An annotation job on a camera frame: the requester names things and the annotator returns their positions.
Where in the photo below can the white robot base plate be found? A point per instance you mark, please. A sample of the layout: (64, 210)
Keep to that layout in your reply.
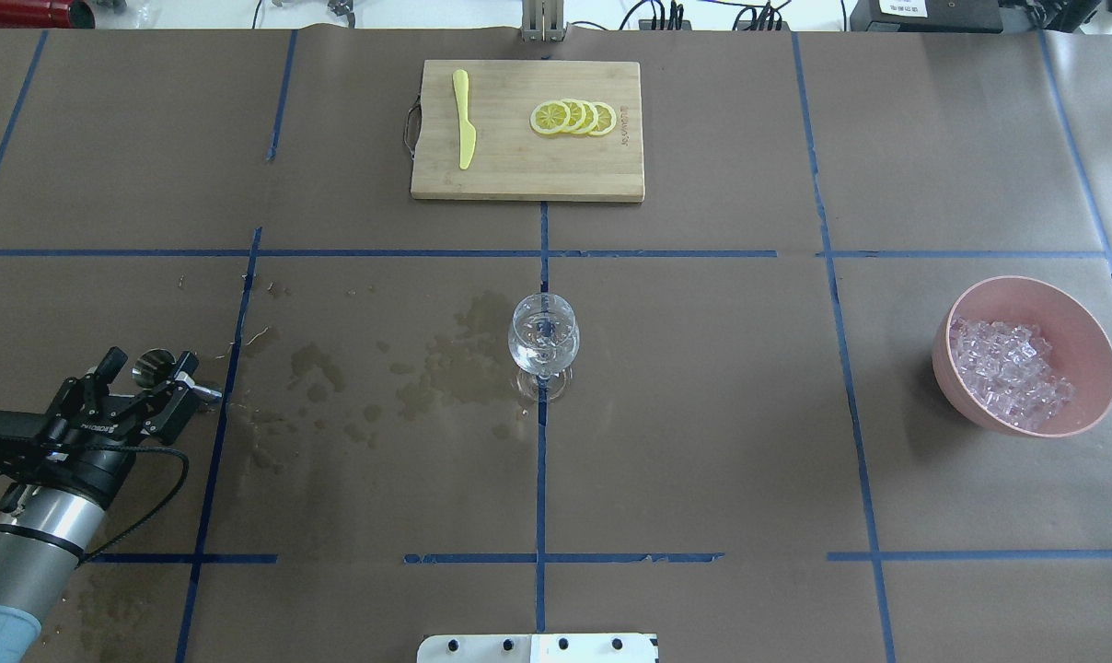
(559, 647)

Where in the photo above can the steel cocktail jigger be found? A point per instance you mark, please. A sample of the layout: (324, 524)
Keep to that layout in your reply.
(153, 367)

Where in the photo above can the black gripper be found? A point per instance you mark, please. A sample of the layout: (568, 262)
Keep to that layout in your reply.
(93, 463)

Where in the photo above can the red cylinder bottle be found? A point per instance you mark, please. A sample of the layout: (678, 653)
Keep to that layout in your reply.
(46, 15)

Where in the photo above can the bamboo cutting board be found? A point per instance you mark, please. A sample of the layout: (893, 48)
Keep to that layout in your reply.
(511, 162)

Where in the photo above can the clear wine glass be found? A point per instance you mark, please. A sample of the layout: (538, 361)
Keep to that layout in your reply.
(543, 340)

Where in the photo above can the black box with label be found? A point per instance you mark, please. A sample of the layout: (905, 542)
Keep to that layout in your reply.
(926, 16)

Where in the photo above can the back lemon slice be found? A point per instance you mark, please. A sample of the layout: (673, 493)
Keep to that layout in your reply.
(606, 119)

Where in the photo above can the aluminium frame post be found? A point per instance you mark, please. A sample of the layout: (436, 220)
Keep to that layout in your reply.
(543, 21)

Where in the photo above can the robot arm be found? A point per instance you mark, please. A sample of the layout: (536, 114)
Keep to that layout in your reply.
(65, 467)

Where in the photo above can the yellow plastic knife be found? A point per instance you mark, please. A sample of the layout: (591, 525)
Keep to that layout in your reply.
(467, 132)

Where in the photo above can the pile of clear ice cubes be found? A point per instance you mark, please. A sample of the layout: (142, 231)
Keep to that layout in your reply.
(1007, 367)

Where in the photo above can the pink bowl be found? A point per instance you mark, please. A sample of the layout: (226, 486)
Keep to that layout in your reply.
(1081, 351)

